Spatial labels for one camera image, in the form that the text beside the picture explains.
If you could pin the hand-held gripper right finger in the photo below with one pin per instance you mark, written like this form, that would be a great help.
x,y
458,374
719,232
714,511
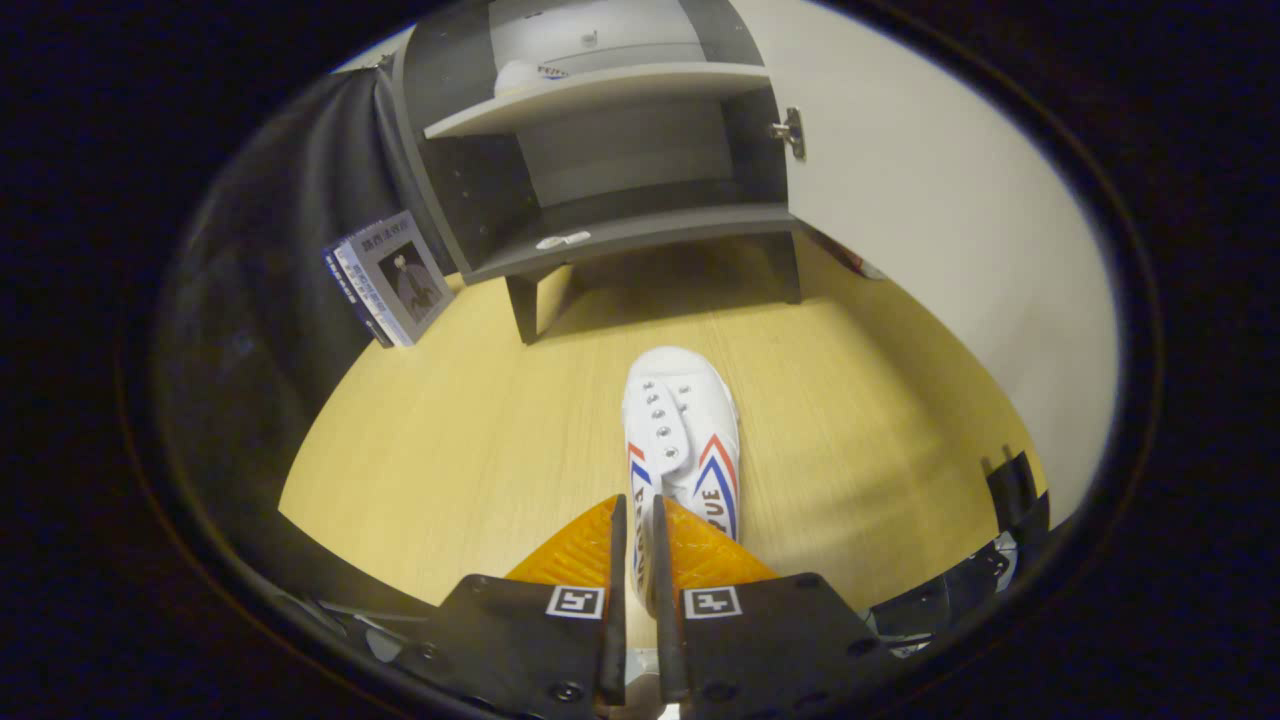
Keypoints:
x,y
668,620

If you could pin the blue white book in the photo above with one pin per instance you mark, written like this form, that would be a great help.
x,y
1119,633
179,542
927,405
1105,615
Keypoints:
x,y
358,285

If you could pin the red object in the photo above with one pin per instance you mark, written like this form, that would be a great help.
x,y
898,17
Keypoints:
x,y
845,258

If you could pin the grey cover book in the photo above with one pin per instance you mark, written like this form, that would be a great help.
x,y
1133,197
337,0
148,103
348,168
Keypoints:
x,y
410,280

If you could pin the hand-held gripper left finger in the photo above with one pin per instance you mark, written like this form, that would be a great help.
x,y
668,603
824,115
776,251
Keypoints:
x,y
614,620

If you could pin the black plastic equipment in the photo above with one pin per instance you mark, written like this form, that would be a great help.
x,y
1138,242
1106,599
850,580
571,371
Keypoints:
x,y
1015,500

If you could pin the white canvas shoe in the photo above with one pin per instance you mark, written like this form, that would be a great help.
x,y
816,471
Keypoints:
x,y
520,78
680,400

